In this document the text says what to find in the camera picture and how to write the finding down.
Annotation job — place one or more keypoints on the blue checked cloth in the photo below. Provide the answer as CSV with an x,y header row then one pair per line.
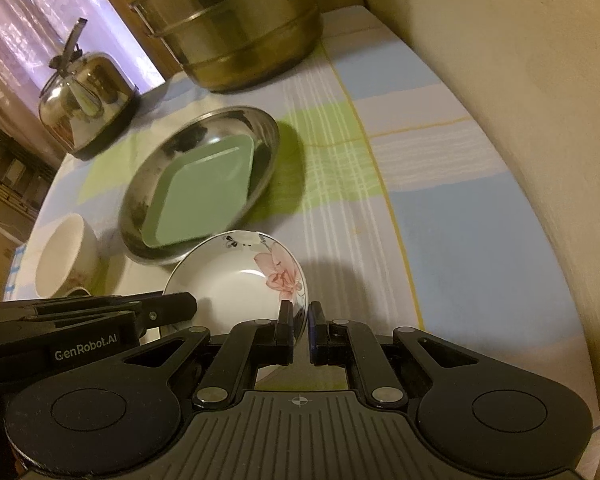
x,y
19,270

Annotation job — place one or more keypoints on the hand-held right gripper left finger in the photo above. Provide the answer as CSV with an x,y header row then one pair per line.
x,y
286,322

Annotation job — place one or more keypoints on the steel kettle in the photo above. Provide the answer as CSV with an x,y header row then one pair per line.
x,y
90,90

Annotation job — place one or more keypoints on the white floral bowl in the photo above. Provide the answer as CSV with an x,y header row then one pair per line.
x,y
230,285

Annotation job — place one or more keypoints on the checked tablecloth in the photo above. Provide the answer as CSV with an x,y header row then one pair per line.
x,y
430,210

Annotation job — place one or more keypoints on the round steel plate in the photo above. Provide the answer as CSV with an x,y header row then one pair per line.
x,y
205,130

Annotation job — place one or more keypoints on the sheer curtain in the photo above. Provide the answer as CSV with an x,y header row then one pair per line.
x,y
40,20

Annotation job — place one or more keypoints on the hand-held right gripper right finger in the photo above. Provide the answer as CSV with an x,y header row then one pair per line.
x,y
314,327

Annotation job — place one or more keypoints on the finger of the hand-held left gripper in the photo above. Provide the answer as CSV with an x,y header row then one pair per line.
x,y
80,321
170,307

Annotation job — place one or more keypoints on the green square plate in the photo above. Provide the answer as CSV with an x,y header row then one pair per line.
x,y
200,195

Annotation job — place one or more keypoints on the steel steamer pot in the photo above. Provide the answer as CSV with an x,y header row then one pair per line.
x,y
230,20

